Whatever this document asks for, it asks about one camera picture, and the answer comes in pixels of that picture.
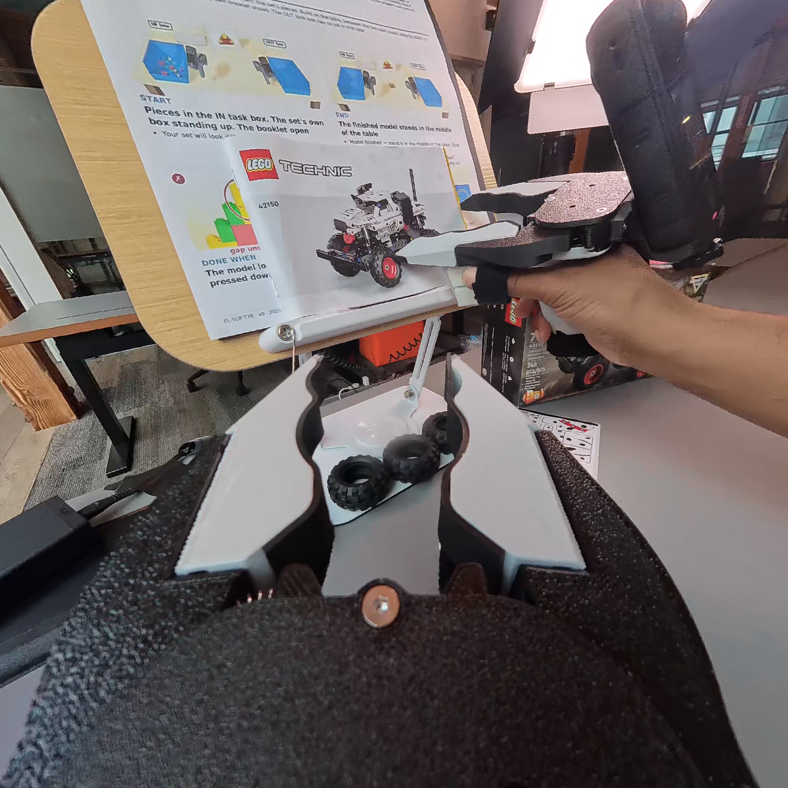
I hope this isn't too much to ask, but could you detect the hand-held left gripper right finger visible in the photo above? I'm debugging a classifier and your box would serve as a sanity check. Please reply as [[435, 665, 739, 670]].
[[437, 353, 587, 575]]

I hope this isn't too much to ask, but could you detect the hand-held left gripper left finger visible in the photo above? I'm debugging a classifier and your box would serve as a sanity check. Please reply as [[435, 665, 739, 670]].
[[174, 354, 336, 577]]

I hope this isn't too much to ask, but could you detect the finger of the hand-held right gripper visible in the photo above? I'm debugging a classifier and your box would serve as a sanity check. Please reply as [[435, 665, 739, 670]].
[[459, 176, 575, 225], [395, 222, 525, 307]]

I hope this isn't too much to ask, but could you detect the toy truck instruction booklet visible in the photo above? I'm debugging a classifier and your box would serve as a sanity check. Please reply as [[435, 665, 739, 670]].
[[224, 138, 469, 339]]

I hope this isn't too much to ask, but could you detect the person's right forearm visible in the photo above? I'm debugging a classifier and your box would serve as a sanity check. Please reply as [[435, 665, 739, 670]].
[[646, 286, 788, 439]]

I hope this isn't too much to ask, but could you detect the grey desk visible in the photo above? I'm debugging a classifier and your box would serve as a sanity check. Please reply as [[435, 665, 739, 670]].
[[0, 369, 788, 788]]

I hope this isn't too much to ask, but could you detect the person's right hand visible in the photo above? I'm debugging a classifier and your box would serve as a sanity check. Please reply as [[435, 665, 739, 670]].
[[462, 245, 685, 371]]

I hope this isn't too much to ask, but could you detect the printed sticker sheet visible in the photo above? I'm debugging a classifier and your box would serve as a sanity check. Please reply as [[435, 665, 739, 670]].
[[521, 409, 602, 480]]

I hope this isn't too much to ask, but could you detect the black rubber toy tire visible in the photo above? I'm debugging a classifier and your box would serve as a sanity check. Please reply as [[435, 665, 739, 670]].
[[382, 433, 442, 485], [421, 410, 460, 456], [327, 455, 389, 511]]

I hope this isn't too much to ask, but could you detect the orange crate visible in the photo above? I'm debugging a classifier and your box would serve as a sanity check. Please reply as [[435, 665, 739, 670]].
[[358, 319, 427, 366]]

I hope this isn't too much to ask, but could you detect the paned window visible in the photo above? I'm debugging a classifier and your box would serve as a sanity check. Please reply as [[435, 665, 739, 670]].
[[701, 85, 788, 167]]

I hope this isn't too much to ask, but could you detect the studio light panel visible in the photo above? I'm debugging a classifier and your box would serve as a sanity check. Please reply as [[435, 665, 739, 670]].
[[513, 0, 715, 134]]

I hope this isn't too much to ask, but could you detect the toy truck set box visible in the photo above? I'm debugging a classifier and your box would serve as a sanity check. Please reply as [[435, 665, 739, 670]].
[[479, 270, 709, 408]]

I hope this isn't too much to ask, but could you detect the black power adapter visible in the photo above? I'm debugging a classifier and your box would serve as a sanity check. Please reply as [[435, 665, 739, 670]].
[[0, 495, 106, 611]]

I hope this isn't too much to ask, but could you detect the dark table with black leg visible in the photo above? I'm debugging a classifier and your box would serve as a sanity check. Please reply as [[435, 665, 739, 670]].
[[0, 289, 155, 479]]

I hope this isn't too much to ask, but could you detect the wooden book stand white base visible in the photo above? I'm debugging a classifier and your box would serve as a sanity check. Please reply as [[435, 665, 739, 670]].
[[30, 0, 500, 528]]

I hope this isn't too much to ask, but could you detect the black coiled cable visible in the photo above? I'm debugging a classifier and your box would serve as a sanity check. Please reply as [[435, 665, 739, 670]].
[[316, 347, 371, 374]]

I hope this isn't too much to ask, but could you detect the wooden post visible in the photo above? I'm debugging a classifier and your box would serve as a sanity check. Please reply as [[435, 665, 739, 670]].
[[0, 344, 78, 432]]

